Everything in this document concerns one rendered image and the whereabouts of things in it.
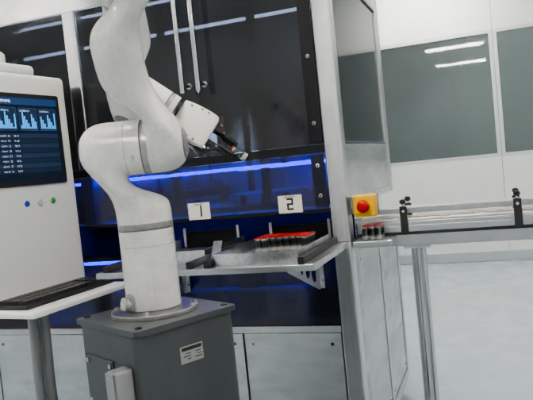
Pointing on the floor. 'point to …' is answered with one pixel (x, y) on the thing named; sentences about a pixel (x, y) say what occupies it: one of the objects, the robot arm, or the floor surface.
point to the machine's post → (339, 198)
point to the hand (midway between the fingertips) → (227, 146)
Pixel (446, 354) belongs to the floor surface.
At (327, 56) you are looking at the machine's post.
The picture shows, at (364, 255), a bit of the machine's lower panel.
